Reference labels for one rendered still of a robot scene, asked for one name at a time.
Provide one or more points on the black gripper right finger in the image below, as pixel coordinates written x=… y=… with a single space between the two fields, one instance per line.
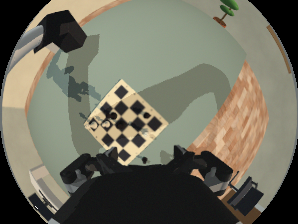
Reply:
x=216 y=174

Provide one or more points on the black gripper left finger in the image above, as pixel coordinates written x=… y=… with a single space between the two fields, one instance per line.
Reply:
x=82 y=169

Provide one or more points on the chessboard with chess pieces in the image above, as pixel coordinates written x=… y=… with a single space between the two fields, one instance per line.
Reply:
x=130 y=108

